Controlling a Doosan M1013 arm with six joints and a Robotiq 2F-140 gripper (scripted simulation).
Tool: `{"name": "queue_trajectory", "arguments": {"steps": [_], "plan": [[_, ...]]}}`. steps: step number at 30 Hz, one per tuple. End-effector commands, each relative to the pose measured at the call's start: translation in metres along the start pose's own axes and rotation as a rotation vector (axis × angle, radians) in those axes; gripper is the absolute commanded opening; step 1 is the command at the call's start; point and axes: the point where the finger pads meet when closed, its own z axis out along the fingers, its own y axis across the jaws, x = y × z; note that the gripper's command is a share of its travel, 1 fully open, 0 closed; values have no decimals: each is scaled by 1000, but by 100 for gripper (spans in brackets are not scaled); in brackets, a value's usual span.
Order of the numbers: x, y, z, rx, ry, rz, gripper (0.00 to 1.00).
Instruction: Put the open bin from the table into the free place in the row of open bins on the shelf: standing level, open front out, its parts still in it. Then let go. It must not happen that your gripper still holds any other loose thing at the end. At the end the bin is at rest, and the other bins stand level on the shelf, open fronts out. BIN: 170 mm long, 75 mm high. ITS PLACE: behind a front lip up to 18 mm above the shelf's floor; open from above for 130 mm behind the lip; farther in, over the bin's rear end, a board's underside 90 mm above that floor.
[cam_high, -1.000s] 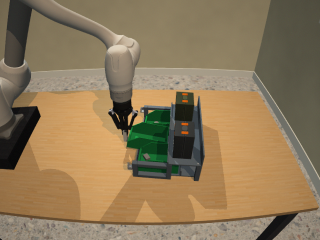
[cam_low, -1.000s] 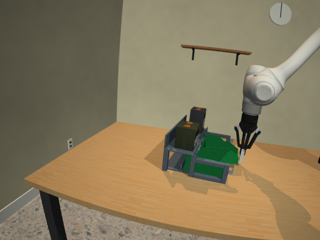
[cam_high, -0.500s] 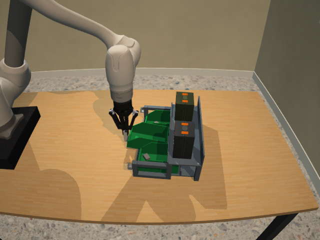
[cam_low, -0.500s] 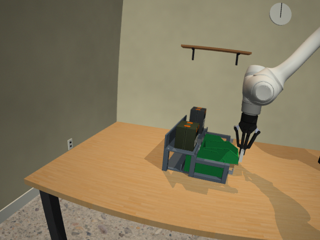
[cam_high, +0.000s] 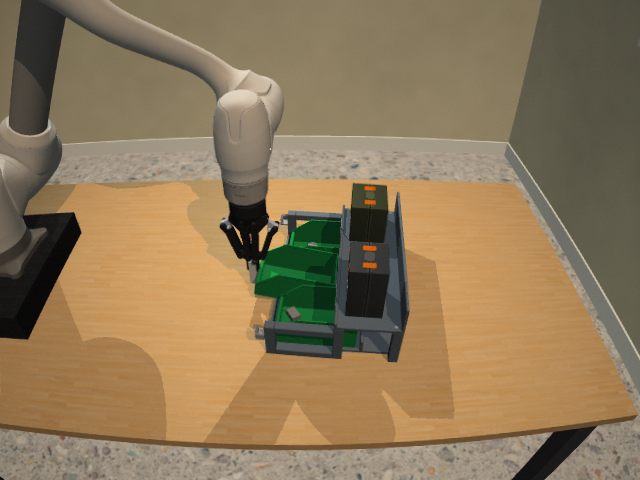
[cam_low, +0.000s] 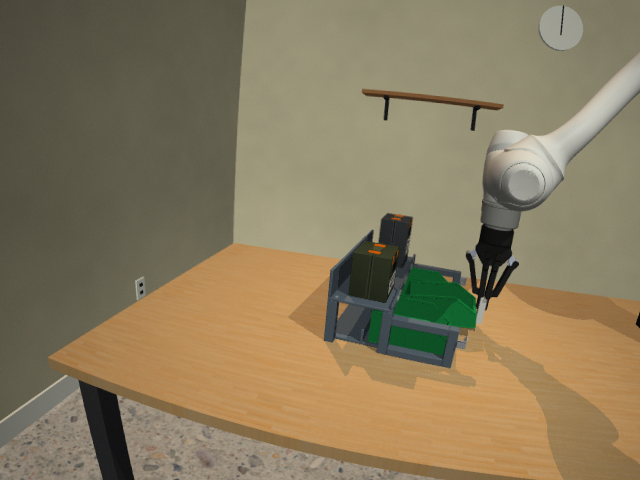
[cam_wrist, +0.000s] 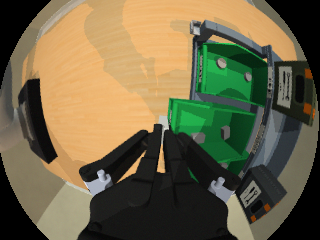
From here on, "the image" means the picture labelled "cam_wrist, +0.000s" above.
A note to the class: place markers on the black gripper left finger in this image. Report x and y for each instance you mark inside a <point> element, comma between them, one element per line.
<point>103,173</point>

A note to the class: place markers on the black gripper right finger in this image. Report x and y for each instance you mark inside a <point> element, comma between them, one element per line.
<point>208,172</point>

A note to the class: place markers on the grey metal shelf rack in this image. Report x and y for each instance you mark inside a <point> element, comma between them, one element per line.
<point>279,140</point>

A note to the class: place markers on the green bin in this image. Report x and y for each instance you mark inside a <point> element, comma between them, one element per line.
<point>208,118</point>
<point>230,80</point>
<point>235,166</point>

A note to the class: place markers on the black case with orange latches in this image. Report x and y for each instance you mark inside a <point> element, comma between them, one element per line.
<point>259,192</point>

